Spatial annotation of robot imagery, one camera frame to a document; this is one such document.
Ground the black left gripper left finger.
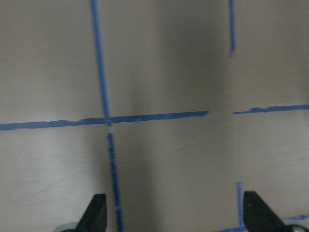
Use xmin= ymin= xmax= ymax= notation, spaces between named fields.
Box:
xmin=73 ymin=193 xmax=108 ymax=232

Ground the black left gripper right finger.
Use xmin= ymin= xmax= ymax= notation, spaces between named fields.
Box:
xmin=243 ymin=191 xmax=285 ymax=232

